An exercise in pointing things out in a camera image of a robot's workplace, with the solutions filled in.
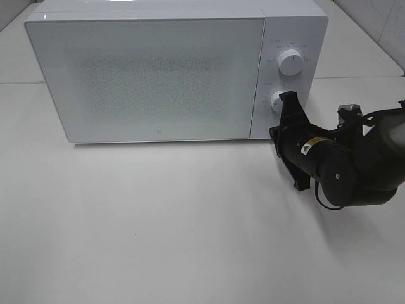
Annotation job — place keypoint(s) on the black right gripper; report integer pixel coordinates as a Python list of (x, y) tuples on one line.
[(308, 153)]

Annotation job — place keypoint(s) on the white timer knob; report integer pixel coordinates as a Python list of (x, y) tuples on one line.
[(275, 101)]

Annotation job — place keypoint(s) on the white microwave door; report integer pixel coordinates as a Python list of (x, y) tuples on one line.
[(150, 80)]

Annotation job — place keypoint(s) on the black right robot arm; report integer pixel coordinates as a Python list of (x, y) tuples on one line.
[(361, 162)]

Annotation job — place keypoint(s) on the upper white power knob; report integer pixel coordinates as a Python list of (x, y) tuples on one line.
[(290, 61)]

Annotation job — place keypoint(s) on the white microwave oven body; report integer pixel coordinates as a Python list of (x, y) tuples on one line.
[(297, 24)]

